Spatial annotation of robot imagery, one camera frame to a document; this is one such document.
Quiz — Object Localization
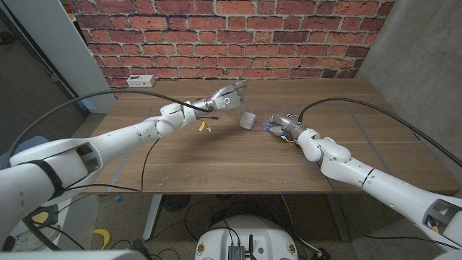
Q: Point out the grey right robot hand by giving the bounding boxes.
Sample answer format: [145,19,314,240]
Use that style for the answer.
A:
[266,112,308,141]

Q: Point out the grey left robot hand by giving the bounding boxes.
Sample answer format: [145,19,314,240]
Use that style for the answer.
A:
[205,79,250,113]

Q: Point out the clear cellophane sheet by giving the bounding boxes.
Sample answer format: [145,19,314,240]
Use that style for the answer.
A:
[234,77,270,131]

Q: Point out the small white cube box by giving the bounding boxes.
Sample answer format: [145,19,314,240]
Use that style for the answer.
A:
[239,110,257,131]

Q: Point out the small grey electronics box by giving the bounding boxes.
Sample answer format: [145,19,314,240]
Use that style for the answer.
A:
[227,244,246,260]

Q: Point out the red brick print backdrop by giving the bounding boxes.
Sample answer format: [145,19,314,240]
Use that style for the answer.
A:
[66,0,396,98]

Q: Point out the white power strip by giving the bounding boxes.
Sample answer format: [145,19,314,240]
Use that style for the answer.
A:
[126,74,157,89]

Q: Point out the white robot torso base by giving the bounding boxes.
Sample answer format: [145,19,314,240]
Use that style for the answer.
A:
[193,215,300,260]

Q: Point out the dark grey table leg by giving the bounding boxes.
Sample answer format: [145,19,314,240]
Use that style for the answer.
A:
[326,194,350,242]

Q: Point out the round black floor fan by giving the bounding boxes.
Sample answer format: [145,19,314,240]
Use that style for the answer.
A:
[161,194,191,213]

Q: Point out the white table leg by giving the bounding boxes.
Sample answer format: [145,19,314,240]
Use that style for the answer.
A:
[142,194,163,240]

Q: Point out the white cabinet panel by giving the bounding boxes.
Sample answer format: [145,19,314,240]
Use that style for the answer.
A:
[3,0,117,114]

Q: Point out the yellow curved floor object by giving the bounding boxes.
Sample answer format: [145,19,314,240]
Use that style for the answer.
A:
[92,227,112,250]

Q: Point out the black yellow foot pedal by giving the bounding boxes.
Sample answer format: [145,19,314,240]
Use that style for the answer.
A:
[28,204,59,228]

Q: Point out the white robot chest rim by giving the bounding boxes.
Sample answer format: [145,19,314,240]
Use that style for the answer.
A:
[0,250,149,260]

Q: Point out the white sneaker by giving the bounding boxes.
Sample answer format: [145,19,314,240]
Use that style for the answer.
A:
[12,224,61,253]

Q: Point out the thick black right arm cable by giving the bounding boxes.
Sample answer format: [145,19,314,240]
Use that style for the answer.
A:
[297,97,462,168]

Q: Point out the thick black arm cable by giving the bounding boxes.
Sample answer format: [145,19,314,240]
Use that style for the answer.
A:
[297,97,462,168]
[1,89,214,252]

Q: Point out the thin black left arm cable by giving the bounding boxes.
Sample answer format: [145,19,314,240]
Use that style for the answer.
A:
[64,138,162,193]

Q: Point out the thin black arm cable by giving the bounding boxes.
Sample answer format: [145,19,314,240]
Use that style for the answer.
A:
[64,138,162,193]
[319,164,462,251]

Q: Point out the white floor cable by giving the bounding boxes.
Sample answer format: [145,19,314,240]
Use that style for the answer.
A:
[280,194,324,256]

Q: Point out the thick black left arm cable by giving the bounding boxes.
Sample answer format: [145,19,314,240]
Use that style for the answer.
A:
[1,89,214,252]

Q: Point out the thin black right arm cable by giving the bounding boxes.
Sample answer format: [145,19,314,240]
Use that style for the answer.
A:
[319,164,462,251]

